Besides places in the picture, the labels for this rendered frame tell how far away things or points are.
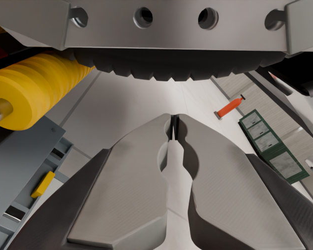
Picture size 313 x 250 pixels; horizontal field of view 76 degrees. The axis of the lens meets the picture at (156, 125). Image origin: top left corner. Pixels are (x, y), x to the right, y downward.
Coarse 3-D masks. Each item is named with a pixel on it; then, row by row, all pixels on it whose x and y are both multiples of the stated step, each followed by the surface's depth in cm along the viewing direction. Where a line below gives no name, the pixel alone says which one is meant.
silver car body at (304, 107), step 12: (252, 72) 159; (264, 72) 48; (276, 72) 45; (264, 84) 141; (276, 84) 42; (288, 84) 34; (276, 96) 125; (288, 96) 41; (300, 96) 32; (288, 108) 113; (300, 108) 39; (312, 108) 31; (300, 120) 102; (312, 120) 37; (312, 132) 47
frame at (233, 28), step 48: (0, 0) 13; (48, 0) 13; (96, 0) 13; (144, 0) 13; (192, 0) 13; (240, 0) 13; (288, 0) 13; (144, 48) 15; (192, 48) 15; (240, 48) 14; (288, 48) 14
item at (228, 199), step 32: (192, 128) 10; (192, 160) 9; (224, 160) 8; (192, 192) 7; (224, 192) 7; (256, 192) 7; (192, 224) 7; (224, 224) 6; (256, 224) 6; (288, 224) 6
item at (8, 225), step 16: (64, 144) 68; (48, 160) 58; (32, 176) 54; (48, 176) 54; (32, 192) 51; (16, 208) 44; (32, 208) 47; (0, 224) 41; (16, 224) 43; (0, 240) 41
